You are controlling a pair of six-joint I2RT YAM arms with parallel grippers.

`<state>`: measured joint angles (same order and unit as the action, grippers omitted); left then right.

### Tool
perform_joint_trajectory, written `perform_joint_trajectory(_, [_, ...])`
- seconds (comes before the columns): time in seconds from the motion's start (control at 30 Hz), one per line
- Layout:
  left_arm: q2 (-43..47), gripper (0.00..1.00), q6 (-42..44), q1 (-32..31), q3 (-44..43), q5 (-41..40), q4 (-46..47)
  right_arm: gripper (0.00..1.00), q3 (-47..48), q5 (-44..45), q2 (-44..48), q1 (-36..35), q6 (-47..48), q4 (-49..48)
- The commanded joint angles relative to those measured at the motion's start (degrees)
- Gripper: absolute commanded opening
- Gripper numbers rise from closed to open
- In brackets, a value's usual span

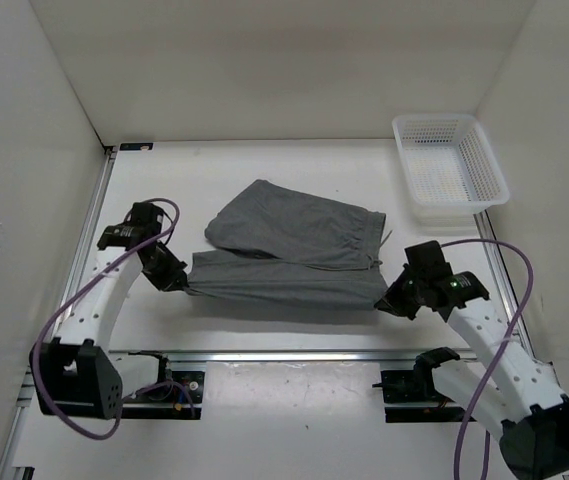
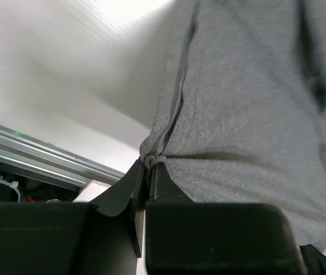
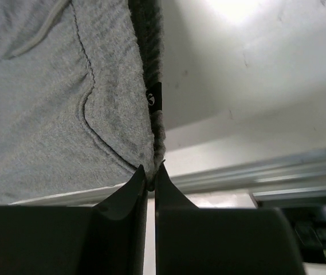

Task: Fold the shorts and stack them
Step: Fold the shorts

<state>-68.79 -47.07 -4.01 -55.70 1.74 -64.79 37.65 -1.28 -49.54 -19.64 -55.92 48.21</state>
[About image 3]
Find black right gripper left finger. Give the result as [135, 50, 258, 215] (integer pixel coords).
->
[93, 166, 147, 274]

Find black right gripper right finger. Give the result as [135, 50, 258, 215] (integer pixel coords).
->
[155, 164, 198, 274]

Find grey cotton shorts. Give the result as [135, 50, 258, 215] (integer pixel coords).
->
[0, 1, 165, 204]

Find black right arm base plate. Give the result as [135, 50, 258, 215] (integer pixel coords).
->
[281, 205, 326, 264]

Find aluminium front frame rail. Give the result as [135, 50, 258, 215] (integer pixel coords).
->
[7, 147, 326, 206]

